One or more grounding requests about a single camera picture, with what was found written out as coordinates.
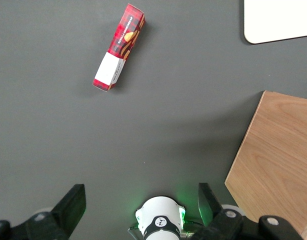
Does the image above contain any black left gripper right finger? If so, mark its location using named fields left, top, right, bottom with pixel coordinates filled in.
left=190, top=182, right=304, bottom=240

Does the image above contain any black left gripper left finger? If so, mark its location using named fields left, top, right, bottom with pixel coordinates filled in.
left=0, top=184, right=87, bottom=240

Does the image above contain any red cookie box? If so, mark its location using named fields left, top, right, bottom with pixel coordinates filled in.
left=91, top=2, right=146, bottom=93

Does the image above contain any cream rectangular tray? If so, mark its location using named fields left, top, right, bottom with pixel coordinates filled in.
left=243, top=0, right=307, bottom=45

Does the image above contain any wooden drawer cabinet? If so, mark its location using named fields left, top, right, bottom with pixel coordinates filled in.
left=224, top=90, right=307, bottom=240

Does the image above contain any left arm base cable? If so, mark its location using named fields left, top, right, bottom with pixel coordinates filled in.
left=181, top=218, right=204, bottom=238

